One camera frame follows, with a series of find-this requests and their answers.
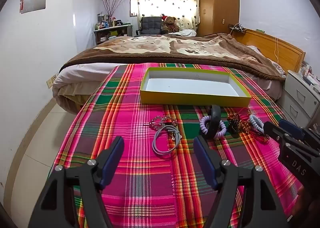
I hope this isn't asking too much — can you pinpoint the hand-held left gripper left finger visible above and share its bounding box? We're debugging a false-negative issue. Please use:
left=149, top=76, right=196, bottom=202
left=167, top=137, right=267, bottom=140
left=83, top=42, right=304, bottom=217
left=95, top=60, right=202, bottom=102
left=29, top=136, right=125, bottom=228

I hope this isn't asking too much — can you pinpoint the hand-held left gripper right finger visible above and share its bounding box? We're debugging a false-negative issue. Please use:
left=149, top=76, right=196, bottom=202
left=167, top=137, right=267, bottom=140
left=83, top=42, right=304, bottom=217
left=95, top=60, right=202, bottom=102
left=193, top=135, right=290, bottom=228

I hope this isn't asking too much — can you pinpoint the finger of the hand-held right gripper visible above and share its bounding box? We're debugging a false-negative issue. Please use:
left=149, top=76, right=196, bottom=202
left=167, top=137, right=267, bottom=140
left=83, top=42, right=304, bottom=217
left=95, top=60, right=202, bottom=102
left=264, top=121, right=288, bottom=144
left=278, top=119, right=304, bottom=140

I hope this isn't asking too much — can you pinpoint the light blue coil hair tie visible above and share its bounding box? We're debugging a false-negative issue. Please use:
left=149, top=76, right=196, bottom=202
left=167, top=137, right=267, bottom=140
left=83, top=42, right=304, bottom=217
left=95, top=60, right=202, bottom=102
left=249, top=114, right=265, bottom=133

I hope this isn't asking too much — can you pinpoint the gold ring keychain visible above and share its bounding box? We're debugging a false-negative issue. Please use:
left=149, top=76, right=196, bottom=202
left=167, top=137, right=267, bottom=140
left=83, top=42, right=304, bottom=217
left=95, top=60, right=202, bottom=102
left=239, top=119, right=270, bottom=143

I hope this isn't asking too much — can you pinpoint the purple coil hair tie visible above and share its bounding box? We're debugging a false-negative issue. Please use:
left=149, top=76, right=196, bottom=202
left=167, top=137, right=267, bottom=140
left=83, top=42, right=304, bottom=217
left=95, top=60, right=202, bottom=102
left=199, top=115, right=227, bottom=139

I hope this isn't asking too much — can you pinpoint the dark bead bracelet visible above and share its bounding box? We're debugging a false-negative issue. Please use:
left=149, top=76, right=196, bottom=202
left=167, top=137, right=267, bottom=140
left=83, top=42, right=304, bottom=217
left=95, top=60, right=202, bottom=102
left=227, top=114, right=242, bottom=134

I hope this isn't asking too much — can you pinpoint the black wristband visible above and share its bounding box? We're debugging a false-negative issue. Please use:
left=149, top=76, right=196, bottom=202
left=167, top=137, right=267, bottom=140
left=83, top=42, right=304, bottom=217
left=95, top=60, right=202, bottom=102
left=204, top=105, right=222, bottom=140

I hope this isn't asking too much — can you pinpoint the grey hair tie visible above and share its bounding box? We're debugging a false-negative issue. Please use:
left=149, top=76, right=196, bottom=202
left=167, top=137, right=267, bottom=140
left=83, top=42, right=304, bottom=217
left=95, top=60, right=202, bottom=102
left=152, top=128, right=182, bottom=156

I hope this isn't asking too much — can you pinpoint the yellow-green shallow cardboard box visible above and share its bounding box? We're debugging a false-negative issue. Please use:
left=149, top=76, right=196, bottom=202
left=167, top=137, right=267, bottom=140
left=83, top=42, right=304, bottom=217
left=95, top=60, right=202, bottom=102
left=139, top=67, right=252, bottom=108

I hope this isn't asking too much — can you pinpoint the pink green plaid cloth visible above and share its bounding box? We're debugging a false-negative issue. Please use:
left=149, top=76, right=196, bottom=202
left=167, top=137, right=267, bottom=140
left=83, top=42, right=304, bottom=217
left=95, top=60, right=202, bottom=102
left=47, top=63, right=300, bottom=228

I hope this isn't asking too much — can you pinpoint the grey nightstand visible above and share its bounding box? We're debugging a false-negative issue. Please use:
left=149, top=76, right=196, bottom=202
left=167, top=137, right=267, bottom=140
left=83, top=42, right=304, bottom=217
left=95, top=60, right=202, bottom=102
left=276, top=70, right=320, bottom=129

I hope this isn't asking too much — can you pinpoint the wooden headboard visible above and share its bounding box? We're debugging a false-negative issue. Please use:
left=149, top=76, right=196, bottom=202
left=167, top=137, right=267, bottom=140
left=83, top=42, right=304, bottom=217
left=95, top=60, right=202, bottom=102
left=234, top=29, right=306, bottom=73

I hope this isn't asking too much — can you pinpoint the bed with white sheet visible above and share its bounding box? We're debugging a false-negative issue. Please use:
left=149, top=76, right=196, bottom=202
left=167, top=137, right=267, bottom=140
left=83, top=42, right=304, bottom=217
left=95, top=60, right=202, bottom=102
left=52, top=62, right=284, bottom=115

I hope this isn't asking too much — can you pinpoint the brown fleece blanket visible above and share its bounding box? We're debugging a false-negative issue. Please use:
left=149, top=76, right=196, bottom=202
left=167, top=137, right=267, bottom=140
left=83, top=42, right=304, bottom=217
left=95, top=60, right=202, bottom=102
left=60, top=33, right=287, bottom=82

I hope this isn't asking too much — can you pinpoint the small desk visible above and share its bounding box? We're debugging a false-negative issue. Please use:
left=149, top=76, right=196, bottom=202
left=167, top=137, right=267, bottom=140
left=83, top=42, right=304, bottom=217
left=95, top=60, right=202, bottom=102
left=94, top=23, right=133, bottom=45

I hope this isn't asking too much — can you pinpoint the white pillow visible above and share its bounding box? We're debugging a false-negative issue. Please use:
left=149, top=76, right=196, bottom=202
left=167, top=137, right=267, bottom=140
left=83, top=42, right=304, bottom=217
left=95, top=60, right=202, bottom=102
left=172, top=29, right=198, bottom=37

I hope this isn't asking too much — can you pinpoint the wooden wardrobe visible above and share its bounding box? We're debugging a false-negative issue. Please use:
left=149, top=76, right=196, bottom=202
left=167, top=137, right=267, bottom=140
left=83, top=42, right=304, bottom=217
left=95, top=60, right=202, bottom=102
left=197, top=0, right=240, bottom=36

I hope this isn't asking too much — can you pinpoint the group of toiletry bottles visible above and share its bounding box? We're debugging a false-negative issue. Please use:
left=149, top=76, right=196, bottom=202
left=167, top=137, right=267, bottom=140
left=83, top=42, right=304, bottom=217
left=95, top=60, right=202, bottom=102
left=96, top=12, right=118, bottom=30

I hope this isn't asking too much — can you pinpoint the brown teddy bear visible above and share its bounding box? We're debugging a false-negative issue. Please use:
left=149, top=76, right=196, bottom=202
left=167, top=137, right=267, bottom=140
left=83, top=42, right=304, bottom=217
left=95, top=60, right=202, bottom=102
left=161, top=15, right=180, bottom=33

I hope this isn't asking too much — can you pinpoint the black office chair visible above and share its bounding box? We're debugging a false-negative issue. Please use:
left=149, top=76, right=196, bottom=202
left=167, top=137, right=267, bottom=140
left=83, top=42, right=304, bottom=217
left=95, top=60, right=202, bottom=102
left=134, top=16, right=165, bottom=37

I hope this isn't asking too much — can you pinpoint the vase of dry branches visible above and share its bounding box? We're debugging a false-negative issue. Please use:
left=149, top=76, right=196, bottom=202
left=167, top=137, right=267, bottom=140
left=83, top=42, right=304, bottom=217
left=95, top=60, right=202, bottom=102
left=102, top=0, right=125, bottom=22

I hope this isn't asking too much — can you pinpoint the clear bead bracelet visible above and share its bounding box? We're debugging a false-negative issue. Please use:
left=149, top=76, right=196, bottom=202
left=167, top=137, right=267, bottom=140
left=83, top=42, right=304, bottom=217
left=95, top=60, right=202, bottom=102
left=144, top=115, right=179, bottom=131

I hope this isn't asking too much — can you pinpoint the yellow cable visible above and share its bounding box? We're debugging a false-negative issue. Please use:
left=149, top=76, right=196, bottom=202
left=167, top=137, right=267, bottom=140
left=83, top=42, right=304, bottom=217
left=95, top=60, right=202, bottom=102
left=273, top=37, right=280, bottom=64

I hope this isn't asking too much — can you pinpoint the wall socket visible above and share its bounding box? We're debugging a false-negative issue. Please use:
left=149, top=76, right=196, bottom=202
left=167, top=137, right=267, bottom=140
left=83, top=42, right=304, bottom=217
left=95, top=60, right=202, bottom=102
left=46, top=74, right=58, bottom=88

